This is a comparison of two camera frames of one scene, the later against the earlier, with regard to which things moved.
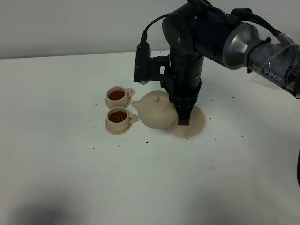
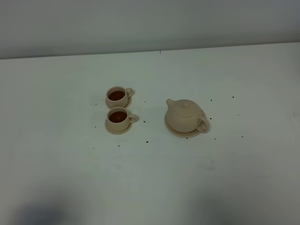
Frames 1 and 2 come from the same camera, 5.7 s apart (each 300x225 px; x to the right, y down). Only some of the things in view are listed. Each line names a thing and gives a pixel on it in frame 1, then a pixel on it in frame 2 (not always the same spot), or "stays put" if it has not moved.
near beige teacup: [118, 118] stays put
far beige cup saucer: [128, 102] stays put
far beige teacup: [117, 96] stays put
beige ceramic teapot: [156, 110] -> [185, 116]
